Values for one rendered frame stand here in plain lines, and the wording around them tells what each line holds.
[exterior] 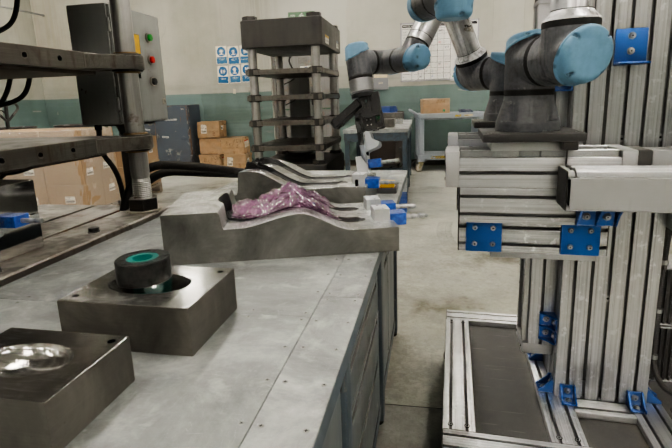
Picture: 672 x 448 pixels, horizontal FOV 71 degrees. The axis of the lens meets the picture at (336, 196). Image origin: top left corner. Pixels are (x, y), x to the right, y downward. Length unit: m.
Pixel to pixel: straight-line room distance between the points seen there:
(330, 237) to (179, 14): 8.14
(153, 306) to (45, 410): 0.19
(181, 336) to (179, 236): 0.39
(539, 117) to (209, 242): 0.80
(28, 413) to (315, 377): 0.30
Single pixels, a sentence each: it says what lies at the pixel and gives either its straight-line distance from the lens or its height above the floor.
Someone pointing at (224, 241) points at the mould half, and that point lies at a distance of 1.02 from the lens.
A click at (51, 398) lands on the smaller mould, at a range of 0.56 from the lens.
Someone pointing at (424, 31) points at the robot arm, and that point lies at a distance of 1.47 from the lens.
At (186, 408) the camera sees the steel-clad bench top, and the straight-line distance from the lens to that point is 0.60.
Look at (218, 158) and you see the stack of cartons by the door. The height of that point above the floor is 0.21.
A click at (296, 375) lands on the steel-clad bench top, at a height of 0.80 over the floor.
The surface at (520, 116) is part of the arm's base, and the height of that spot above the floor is 1.08.
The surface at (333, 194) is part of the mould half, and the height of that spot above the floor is 0.87.
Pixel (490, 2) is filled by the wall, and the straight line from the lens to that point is 8.05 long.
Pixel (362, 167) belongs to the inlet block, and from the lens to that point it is 1.46.
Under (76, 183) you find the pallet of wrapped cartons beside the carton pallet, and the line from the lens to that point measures 5.14.
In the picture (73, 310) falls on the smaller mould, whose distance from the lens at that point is 0.76.
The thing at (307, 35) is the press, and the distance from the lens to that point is 5.41.
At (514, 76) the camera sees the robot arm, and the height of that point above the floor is 1.17.
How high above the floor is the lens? 1.13
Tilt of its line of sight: 12 degrees down
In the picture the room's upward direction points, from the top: 2 degrees counter-clockwise
